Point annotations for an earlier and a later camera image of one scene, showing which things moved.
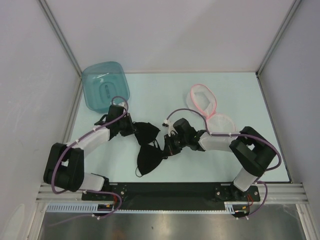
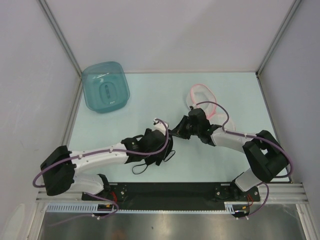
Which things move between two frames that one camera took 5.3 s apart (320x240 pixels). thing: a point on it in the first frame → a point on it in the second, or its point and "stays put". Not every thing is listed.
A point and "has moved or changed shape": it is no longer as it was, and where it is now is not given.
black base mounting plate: (172, 196) stays put
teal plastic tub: (101, 82) stays put
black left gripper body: (125, 122) → (159, 147)
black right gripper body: (175, 143) → (186, 128)
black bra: (150, 155) has moved or changed shape
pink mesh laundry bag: (200, 99) stays put
